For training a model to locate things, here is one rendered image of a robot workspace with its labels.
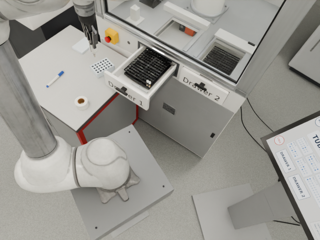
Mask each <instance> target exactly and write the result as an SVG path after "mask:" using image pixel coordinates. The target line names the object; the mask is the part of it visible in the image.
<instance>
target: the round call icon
mask: <svg viewBox="0 0 320 240"><path fill-rule="evenodd" d="M272 139H273V141H274V143H275V145H276V147H278V146H280V145H282V144H285V143H286V141H285V139H284V137H283V135H282V134H280V135H278V136H276V137H274V138H272Z"/></svg>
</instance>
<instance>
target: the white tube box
mask: <svg viewBox="0 0 320 240"><path fill-rule="evenodd" d="M90 70H91V71H92V72H93V73H94V75H95V76H96V77H97V78H100V77H102V76H104V71H106V70H107V71H108V72H111V71H113V70H115V66H114V64H113V63H112V62H111V61H110V60H109V59H108V58H107V57H106V58H104V59H102V60H100V61H98V62H96V63H94V64H92V65H90Z"/></svg>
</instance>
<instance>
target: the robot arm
mask: <svg viewBox="0 0 320 240"><path fill-rule="evenodd" d="M69 1H70V0H0V116H1V117H2V119H3V120H4V122H5V123H6V125H7V126H8V128H9V129H10V131H11V132H12V134H13V135H14V137H15V138H16V140H17V141H18V143H19V144H20V146H21V147H22V149H23V151H22V153H21V156H20V158H19V159H18V161H17V163H16V165H15V170H14V177H15V180H16V182H17V184H18V185H19V186H20V187H21V188H22V189H24V190H27V191H30V192H35V193H49V192H58V191H65V190H71V189H75V188H80V187H96V188H97V190H98V192H99V194H100V200H101V202H102V203H103V204H106V203H108V202H109V201H110V199H112V198H113V197H115V196H116V195H118V194H119V195H120V196H121V198H122V199H123V201H128V200H129V197H128V195H127V192H126V189H128V188H129V187H131V186H133V185H137V184H139V182H140V179H139V177H138V176H137V175H136V174H135V173H134V171H133V170H132V168H131V166H130V165H129V159H128V156H127V154H126V151H125V150H124V148H123V147H122V146H121V145H120V144H119V143H118V142H117V141H116V140H114V139H111V138H106V137H100V138H96V139H93V140H91V141H89V142H88V143H87V144H84V145H82V146H79V147H71V146H70V145H69V144H68V143H67V142H66V141H65V140H64V139H63V138H61V137H59V136H55V135H54V134H53V132H52V130H51V128H50V125H49V123H48V121H47V119H46V117H45V115H44V113H43V111H42V109H41V107H40V104H39V102H38V100H37V98H36V96H35V94H34V92H33V90H32V88H31V86H30V84H29V81H28V79H27V77H26V75H25V73H24V71H23V69H22V67H21V65H20V63H19V60H18V58H17V56H16V54H15V52H14V50H13V48H12V46H11V44H10V42H9V40H8V38H9V34H10V26H9V20H16V19H22V18H26V17H31V16H35V15H39V14H41V13H46V12H52V11H56V10H59V9H61V8H63V7H65V6H66V5H67V4H68V3H69ZM94 1H95V0H72V2H73V5H74V9H75V12H76V13H77V15H78V18H79V21H80V22H81V25H82V28H83V31H84V34H85V37H86V38H87V40H88V42H89V47H90V51H91V52H92V54H94V53H96V52H98V51H97V46H96V44H98V31H97V30H95V29H94V21H95V10H96V9H95V3H94Z"/></svg>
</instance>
